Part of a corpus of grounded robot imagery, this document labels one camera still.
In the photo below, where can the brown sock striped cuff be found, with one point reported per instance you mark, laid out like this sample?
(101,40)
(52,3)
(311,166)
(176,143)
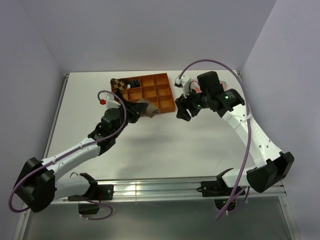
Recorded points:
(151,110)

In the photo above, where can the checkered brown rolled sock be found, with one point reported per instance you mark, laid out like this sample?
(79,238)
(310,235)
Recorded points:
(120,86)

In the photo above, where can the pink green dotted sock pair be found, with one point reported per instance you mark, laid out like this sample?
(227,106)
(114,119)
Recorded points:
(223,83)

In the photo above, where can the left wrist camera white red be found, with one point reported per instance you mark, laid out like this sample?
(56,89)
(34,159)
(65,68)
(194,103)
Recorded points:
(108,100)

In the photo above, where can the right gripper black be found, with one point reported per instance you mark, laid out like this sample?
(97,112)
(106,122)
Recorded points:
(182,104)

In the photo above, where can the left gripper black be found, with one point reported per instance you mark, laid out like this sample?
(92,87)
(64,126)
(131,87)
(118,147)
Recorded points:
(135,109)

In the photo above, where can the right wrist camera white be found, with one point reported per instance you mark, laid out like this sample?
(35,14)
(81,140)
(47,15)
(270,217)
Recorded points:
(184,82)

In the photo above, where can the black white striped sock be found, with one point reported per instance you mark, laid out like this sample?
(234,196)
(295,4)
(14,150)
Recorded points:
(135,83)

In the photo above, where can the aluminium rail frame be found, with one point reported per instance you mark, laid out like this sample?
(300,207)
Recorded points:
(137,190)

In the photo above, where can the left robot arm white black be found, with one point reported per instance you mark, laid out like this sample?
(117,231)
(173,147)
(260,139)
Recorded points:
(39,182)

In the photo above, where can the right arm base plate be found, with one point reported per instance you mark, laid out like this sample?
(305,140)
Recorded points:
(214,188)

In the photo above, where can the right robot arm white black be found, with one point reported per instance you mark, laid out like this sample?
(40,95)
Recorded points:
(271,163)

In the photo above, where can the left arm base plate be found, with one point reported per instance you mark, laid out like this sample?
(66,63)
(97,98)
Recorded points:
(99,192)

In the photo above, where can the orange compartment tray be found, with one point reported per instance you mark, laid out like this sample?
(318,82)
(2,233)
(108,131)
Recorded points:
(156,88)

